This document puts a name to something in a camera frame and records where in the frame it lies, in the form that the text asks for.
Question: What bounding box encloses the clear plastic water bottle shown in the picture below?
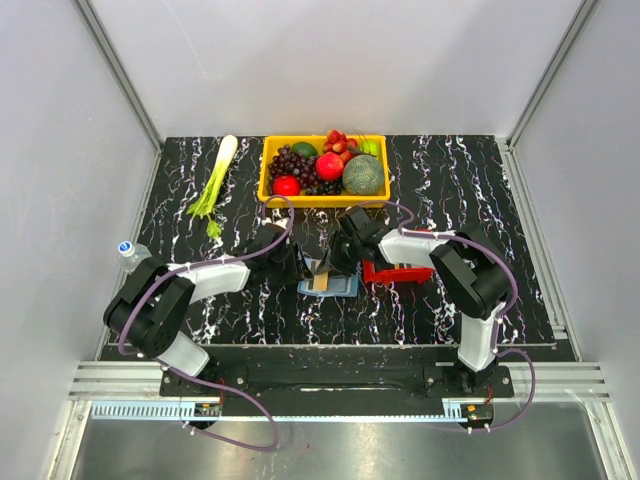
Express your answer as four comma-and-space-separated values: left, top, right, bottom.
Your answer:
118, 240, 152, 273

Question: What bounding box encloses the dark green avocado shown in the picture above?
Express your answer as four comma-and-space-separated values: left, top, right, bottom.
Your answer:
291, 142, 318, 158

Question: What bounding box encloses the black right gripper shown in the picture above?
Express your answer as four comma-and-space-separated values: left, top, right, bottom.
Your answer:
315, 231, 363, 281

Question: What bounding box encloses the red pomegranate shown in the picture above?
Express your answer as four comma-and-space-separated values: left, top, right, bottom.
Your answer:
315, 152, 344, 181

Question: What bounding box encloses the red lychee cluster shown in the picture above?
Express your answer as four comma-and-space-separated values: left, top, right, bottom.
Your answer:
323, 129, 358, 155

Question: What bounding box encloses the dark purple grape bunch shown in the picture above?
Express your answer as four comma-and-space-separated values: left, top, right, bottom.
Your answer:
267, 144, 320, 194

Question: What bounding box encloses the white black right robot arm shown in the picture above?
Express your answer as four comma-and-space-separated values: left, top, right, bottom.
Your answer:
312, 206, 518, 396

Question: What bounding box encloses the red tomato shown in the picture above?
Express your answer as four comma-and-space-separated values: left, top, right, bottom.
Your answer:
272, 175, 301, 196

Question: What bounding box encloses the green netted melon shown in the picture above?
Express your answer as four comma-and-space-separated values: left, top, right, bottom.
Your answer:
342, 155, 384, 196

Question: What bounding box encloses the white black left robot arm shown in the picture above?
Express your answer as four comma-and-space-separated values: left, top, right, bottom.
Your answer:
103, 223, 309, 395

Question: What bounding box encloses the red plastic card tray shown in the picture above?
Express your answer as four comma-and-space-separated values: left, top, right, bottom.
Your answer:
362, 260, 435, 286

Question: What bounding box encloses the dark blueberry cluster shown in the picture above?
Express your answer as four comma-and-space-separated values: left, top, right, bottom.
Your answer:
305, 179, 343, 196

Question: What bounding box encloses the yellow plastic fruit bin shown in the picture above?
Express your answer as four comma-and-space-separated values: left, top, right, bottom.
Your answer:
257, 134, 391, 208

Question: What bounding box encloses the blue leather card holder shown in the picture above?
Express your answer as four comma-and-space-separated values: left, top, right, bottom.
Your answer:
297, 274, 359, 298

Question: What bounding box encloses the green white celery stalk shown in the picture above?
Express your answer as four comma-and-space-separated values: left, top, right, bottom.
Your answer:
187, 135, 238, 239

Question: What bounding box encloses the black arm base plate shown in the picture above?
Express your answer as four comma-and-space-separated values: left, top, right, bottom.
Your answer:
158, 363, 515, 399

